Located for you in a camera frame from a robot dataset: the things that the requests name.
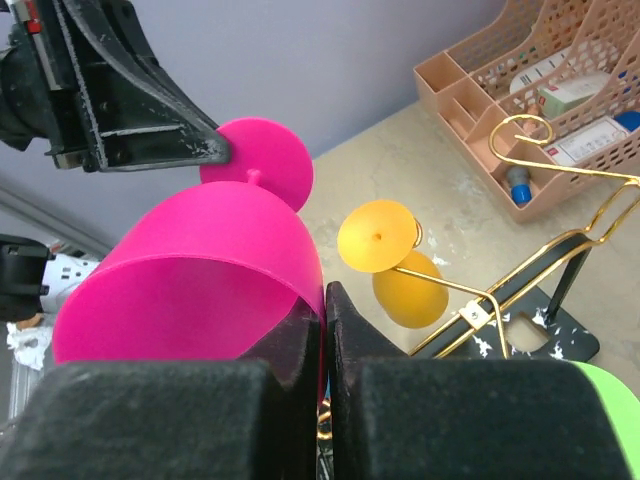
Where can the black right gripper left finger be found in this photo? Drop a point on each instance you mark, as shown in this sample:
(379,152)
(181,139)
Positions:
(250,418)

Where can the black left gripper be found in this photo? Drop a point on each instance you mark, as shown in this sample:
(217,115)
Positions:
(87,80)

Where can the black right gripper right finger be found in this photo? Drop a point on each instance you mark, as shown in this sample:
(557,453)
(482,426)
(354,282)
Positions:
(398,417)

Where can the pink plastic wine glass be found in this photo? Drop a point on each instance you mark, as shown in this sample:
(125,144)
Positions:
(209,271)

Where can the orange plastic wine glass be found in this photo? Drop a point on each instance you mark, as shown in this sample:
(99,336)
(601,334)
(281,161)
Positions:
(379,238)

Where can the green plastic wine glass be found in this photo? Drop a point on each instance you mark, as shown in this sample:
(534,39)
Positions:
(622,408)

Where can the grey blue small bottle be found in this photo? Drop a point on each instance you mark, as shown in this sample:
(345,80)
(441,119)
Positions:
(518,180)

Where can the white blue labelled box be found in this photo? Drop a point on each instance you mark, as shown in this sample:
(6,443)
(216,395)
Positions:
(574,148)

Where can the peach plastic desk organizer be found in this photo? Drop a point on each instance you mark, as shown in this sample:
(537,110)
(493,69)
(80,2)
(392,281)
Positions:
(466,87)

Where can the white red medicine box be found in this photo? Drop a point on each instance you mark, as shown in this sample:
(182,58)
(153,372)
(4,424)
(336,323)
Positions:
(555,100)

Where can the white printed label packet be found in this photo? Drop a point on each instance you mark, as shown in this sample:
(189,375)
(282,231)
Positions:
(539,70)

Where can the gold wire glass rack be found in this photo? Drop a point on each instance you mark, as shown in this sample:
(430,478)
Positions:
(483,319)

